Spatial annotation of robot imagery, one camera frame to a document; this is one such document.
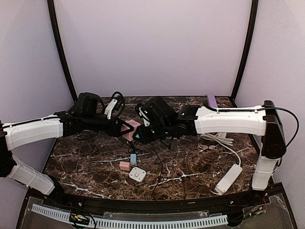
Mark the teal plug with black cable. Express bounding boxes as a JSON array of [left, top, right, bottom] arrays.
[[135, 132, 188, 201]]

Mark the pink cube socket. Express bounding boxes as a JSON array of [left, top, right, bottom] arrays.
[[121, 120, 141, 142]]

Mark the light blue plug black cable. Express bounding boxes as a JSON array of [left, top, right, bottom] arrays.
[[121, 138, 143, 167]]

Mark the pink plug adapter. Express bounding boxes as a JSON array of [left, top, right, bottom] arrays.
[[119, 161, 131, 171]]

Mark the white plug adapter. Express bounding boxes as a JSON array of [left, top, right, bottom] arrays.
[[129, 167, 146, 182]]

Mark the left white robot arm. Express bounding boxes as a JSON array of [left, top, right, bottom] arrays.
[[0, 112, 134, 196]]

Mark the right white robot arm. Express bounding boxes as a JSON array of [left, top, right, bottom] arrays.
[[133, 97, 289, 191]]

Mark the purple power strip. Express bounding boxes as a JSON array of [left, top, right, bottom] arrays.
[[206, 94, 218, 108]]

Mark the white power strip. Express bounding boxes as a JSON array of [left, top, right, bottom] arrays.
[[215, 164, 243, 195]]

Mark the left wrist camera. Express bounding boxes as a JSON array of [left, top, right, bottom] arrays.
[[75, 91, 126, 120]]

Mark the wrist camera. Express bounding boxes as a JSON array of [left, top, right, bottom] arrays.
[[135, 96, 178, 127], [75, 91, 126, 120]]

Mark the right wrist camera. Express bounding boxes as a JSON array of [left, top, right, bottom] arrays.
[[135, 96, 178, 127]]

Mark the pink thin cable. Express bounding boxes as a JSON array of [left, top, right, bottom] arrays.
[[197, 143, 219, 152]]

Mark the white cable duct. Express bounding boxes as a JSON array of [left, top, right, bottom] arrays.
[[31, 204, 228, 229]]

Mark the left black frame post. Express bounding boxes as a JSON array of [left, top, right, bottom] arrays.
[[47, 0, 78, 103]]

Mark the black frame post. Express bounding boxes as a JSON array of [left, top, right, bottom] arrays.
[[230, 0, 259, 101], [47, 0, 78, 103]]

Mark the right black frame post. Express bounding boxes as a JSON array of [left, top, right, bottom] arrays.
[[230, 0, 259, 101]]

